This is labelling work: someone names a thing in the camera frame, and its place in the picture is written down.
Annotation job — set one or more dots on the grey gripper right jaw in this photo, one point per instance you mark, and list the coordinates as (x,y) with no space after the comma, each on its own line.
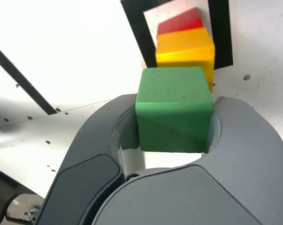
(190,199)

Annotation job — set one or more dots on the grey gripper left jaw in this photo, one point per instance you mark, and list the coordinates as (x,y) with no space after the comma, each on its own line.
(89,152)

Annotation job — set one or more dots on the green cube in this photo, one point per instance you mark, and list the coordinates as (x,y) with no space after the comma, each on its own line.
(174,117)

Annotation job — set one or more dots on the yellow cube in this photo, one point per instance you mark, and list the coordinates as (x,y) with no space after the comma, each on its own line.
(183,51)

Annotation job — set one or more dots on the red cube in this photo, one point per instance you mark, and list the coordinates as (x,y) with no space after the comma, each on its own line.
(178,22)

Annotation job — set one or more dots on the black tape square outline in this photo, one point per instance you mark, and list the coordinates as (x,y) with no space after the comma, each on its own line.
(137,23)

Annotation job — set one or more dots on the black tape strip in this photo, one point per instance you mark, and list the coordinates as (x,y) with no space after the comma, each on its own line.
(26,84)

